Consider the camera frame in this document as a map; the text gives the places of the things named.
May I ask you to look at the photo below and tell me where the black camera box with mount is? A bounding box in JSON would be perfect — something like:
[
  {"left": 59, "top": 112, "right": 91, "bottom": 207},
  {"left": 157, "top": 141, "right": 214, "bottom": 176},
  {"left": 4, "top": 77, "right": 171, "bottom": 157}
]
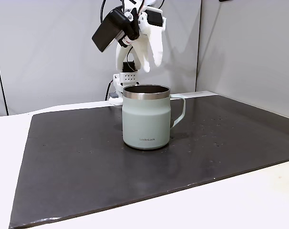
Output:
[{"left": 91, "top": 8, "right": 141, "bottom": 53}]

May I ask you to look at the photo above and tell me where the black rubber mat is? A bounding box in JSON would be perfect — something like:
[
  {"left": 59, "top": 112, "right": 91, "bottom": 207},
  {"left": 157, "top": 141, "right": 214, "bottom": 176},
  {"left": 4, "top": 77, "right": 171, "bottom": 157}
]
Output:
[{"left": 8, "top": 94, "right": 289, "bottom": 229}]

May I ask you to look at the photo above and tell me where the black camera cable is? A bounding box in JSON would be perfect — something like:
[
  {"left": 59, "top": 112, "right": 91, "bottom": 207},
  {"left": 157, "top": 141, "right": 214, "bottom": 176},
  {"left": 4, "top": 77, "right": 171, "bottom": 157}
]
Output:
[{"left": 100, "top": 0, "right": 108, "bottom": 19}]

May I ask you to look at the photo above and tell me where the black base cable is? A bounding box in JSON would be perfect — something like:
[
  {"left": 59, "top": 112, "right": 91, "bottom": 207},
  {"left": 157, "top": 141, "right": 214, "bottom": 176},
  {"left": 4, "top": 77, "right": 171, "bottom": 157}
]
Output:
[{"left": 104, "top": 82, "right": 113, "bottom": 101}]

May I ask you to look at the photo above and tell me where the pale green steel mug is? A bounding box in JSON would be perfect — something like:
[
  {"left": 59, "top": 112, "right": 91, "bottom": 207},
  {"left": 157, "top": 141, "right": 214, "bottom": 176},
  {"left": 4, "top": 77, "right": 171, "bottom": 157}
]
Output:
[{"left": 122, "top": 84, "right": 186, "bottom": 150}]

